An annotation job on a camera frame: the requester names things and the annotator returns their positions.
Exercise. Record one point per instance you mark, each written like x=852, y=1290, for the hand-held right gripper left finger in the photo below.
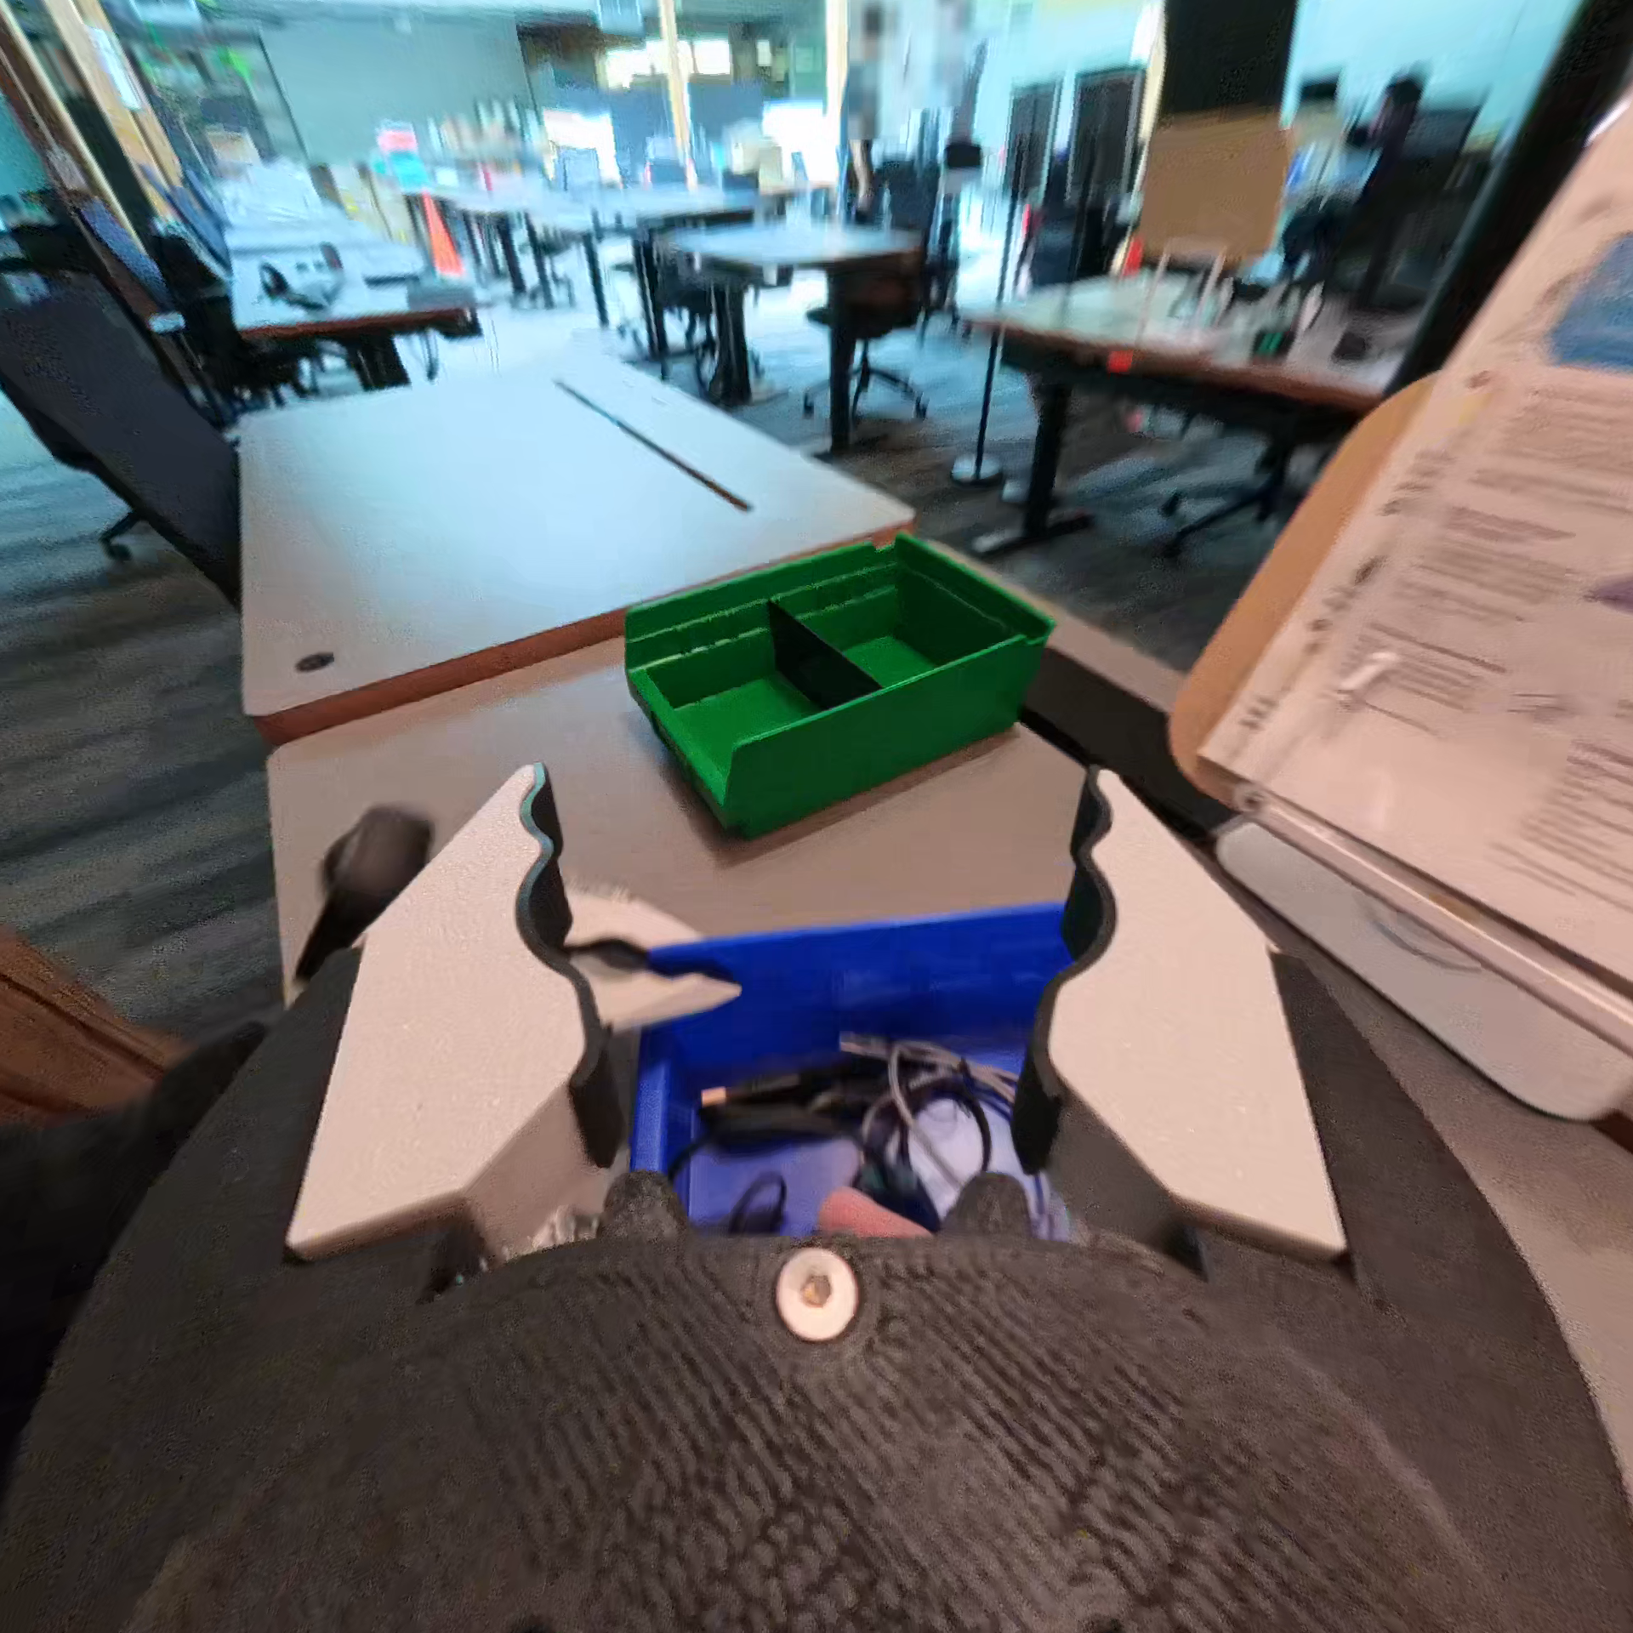
x=420, y=1059

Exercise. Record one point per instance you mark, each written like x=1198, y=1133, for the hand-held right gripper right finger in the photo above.
x=1186, y=1059

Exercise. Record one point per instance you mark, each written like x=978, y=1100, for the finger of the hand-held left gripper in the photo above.
x=624, y=919
x=677, y=999

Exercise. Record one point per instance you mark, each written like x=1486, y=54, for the blue plastic bin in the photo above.
x=867, y=983

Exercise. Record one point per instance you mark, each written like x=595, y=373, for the white desk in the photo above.
x=510, y=730

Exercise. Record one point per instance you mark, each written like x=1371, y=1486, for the green plastic bin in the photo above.
x=817, y=779

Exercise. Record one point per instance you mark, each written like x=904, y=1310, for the black bin divider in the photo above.
x=823, y=658

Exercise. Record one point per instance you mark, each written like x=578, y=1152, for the white table brown edge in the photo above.
x=484, y=511

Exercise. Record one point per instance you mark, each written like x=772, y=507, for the black office chair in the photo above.
x=101, y=384

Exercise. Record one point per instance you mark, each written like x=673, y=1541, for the document stand with instruction sheets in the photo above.
x=1505, y=575

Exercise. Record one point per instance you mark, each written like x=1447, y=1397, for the dark table black legs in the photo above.
x=791, y=250

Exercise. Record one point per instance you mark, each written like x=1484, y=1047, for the wooden table black legs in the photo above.
x=1147, y=332

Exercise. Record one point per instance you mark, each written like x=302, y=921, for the black monitor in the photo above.
x=1033, y=155
x=1104, y=155

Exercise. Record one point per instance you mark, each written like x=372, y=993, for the brown cardboard box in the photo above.
x=1211, y=192

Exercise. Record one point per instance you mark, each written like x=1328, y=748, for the black pole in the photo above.
x=1530, y=155

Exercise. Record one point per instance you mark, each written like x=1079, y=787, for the black box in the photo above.
x=1231, y=58

